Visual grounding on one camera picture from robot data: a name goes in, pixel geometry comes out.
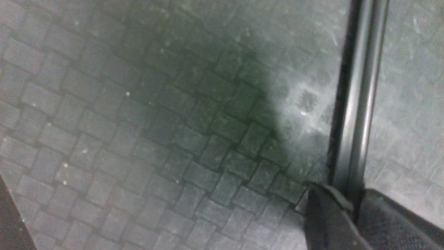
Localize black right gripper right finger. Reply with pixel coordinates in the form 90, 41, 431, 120
357, 189, 444, 250

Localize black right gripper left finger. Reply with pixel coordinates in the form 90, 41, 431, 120
304, 183, 372, 250

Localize black chopstick gold band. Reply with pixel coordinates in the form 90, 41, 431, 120
327, 0, 389, 206

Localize black plastic serving tray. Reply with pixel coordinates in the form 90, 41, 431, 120
0, 0, 444, 250

